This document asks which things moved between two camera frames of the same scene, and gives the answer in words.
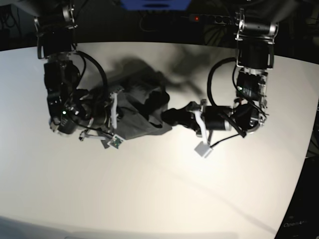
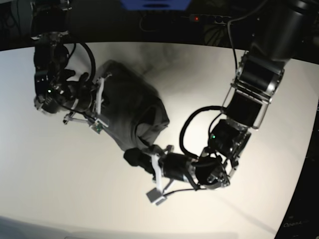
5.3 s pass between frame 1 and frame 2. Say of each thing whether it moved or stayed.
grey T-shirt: moved
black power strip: stayed
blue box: stayed
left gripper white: moved
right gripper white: moved
